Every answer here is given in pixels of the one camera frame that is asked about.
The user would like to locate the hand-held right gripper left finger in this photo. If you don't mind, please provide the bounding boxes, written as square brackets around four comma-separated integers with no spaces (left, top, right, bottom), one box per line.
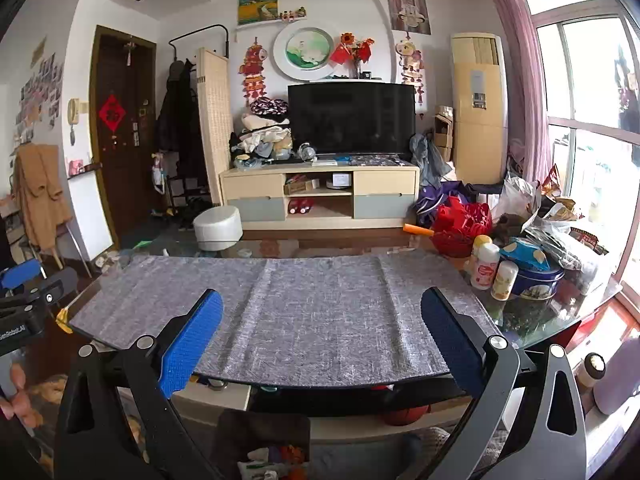
[54,288,224,480]

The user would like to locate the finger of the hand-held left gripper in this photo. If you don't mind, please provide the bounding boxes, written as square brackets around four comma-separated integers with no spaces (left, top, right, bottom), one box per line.
[0,279,66,312]
[0,259,41,291]

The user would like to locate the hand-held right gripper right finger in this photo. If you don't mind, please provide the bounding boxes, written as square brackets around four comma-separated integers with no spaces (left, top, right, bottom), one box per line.
[421,287,588,480]

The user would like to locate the dark trash bin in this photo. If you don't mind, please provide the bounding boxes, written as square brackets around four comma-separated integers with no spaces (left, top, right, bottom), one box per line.
[215,408,312,480]

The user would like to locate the green white foil packet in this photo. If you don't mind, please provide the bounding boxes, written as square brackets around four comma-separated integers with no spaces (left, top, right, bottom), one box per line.
[239,460,281,480]

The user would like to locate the person's left hand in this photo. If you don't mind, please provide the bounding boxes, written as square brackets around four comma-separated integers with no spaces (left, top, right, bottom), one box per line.
[0,362,36,428]

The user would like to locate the tan fluffy cloth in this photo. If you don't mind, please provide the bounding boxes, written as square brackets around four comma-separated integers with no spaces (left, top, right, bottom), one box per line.
[27,375,68,411]

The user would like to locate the white bottle pink label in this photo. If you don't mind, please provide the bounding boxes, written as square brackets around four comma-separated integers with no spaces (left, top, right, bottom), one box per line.
[470,235,501,291]

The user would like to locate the small white bottle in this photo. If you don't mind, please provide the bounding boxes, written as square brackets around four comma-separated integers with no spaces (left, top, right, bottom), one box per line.
[491,260,519,301]

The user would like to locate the brown hanging coat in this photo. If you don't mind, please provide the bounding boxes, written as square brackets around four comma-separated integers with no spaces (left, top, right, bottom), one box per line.
[14,144,75,251]

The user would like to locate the orange basketball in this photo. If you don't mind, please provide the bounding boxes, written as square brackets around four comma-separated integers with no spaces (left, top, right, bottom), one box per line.
[382,405,431,427]

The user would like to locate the whiteboard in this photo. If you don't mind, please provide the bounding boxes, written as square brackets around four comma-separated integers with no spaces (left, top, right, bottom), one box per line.
[67,172,115,261]

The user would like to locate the grey knitted cushion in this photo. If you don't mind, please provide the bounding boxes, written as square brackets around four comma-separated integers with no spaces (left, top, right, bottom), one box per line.
[415,425,506,480]

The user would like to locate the blue round cookie tin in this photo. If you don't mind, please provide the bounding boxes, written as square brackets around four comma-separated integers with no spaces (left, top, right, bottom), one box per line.
[510,262,565,301]

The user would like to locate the red plastic basket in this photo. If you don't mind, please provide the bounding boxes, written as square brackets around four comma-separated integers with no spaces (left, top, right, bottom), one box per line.
[431,196,493,258]

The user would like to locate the white round stool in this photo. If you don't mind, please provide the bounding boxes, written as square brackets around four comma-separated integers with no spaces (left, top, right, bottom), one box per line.
[192,205,244,251]

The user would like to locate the grey woven table mat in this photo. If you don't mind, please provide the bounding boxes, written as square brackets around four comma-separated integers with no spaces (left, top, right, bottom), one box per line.
[67,252,503,388]

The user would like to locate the purple bag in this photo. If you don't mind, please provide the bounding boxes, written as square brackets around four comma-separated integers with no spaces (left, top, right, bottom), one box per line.
[415,182,468,226]

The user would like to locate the dark brown door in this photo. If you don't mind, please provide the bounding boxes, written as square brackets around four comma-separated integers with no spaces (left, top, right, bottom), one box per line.
[89,25,158,251]

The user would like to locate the cream thermos dark lid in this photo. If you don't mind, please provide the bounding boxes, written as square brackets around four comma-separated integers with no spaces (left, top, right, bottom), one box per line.
[575,352,607,390]

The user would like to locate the black shoe rack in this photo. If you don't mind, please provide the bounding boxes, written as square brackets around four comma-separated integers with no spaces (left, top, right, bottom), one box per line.
[167,175,213,228]

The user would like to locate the blue grey cloth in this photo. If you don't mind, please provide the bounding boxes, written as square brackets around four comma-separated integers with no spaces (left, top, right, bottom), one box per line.
[310,432,426,480]

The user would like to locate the pile of snack bags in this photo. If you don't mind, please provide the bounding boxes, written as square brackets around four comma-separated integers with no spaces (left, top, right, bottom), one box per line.
[522,165,621,293]

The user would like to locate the white plastic bag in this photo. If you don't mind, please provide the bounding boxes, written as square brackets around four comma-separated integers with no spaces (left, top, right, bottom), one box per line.
[492,172,541,233]

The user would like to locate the pink white hanging bag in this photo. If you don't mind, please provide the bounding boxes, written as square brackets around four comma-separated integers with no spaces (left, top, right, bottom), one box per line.
[151,154,168,195]

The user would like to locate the lavender cushion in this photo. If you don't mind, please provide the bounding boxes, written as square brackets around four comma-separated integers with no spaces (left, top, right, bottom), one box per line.
[594,327,640,416]

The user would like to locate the beige grey tv cabinet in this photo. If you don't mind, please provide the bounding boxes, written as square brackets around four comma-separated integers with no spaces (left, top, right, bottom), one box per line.
[220,160,421,231]

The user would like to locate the grey jacket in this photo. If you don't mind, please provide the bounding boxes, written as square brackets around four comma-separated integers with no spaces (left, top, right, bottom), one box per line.
[409,132,457,188]

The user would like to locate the red diamond door decoration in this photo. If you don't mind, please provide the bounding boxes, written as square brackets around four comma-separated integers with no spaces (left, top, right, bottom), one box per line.
[97,92,128,135]

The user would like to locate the cardboard box red label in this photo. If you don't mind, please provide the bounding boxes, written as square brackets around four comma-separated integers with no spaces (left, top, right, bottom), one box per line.
[284,174,321,196]

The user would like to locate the beige standing air conditioner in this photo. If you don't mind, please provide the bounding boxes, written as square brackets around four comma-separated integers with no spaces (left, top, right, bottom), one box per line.
[450,32,510,186]

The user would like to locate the stacked cardboard boxes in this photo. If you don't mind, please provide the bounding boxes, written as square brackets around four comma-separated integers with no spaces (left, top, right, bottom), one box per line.
[432,105,456,163]

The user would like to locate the pile of clothes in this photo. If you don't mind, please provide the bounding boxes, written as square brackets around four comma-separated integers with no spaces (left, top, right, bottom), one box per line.
[229,97,293,163]

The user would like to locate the dark hanging coats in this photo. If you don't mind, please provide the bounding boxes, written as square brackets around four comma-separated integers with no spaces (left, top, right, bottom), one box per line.
[155,59,208,181]

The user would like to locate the beige folding screen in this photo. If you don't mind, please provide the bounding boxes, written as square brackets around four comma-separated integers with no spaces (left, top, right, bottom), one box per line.
[196,47,236,206]

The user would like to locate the black television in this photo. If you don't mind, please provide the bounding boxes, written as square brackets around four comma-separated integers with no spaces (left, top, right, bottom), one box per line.
[287,83,417,157]

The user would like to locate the window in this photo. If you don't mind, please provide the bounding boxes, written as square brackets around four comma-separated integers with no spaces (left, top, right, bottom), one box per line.
[522,0,640,281]

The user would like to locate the red fish hanging ornament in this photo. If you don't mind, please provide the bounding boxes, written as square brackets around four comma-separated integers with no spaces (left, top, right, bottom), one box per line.
[241,37,269,108]

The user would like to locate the pink curtain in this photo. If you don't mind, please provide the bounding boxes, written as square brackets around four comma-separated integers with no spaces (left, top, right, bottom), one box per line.
[485,0,553,186]

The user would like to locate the pink beige hanging ornament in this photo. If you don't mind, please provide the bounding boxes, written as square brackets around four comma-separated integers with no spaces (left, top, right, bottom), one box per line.
[395,35,426,106]

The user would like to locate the black metal coat rack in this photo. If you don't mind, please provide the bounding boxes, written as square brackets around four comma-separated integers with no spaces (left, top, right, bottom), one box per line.
[169,24,231,61]

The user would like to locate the vase with red flowers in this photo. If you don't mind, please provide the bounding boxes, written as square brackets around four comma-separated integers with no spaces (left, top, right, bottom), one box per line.
[327,32,376,80]

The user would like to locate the landscape painting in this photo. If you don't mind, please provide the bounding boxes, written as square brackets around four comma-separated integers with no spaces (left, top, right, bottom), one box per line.
[237,0,279,26]

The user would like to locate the beige wall intercom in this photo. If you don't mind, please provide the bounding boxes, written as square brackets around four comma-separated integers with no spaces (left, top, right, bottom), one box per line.
[67,97,81,146]

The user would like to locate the wall photo collage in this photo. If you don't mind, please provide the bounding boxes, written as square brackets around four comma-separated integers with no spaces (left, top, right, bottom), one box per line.
[15,52,65,141]

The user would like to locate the round white wall painting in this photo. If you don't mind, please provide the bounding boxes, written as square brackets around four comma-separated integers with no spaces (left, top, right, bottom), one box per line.
[272,26,343,82]

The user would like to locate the wall poster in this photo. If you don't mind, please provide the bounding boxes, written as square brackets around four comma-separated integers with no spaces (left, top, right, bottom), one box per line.
[385,0,432,36]

